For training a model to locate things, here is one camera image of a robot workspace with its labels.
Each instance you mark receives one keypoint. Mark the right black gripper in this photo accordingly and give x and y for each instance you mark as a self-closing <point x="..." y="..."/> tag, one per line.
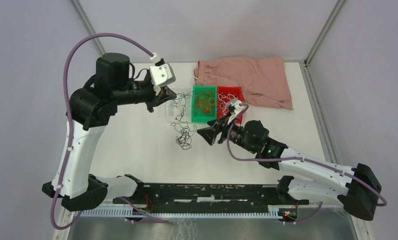
<point x="209" y="134"/>

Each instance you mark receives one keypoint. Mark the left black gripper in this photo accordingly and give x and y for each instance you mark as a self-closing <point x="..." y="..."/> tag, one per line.
<point x="166" y="94"/>

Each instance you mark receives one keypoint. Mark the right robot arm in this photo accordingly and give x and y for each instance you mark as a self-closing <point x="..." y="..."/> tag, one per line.
<point x="356" y="189"/>

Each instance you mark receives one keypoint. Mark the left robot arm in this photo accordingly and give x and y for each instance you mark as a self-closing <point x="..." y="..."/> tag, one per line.
<point x="113" y="84"/>

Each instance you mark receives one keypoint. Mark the clear plastic bin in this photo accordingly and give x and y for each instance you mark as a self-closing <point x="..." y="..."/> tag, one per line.
<point x="180" y="109"/>

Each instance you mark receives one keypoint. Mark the green plastic bin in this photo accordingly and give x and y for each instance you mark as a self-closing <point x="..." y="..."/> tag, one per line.
<point x="204" y="104"/>

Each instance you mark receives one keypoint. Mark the red plastic bin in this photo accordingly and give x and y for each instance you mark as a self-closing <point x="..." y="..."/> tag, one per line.
<point x="224" y="95"/>

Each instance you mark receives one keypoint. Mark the pink cloth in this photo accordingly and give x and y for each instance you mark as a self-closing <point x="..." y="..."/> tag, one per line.
<point x="263" y="80"/>

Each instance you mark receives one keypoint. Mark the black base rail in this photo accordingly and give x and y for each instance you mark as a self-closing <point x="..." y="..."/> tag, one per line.
<point x="189" y="198"/>

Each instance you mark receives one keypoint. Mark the white slotted cable duct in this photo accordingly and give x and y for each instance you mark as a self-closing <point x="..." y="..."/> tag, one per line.
<point x="126" y="211"/>

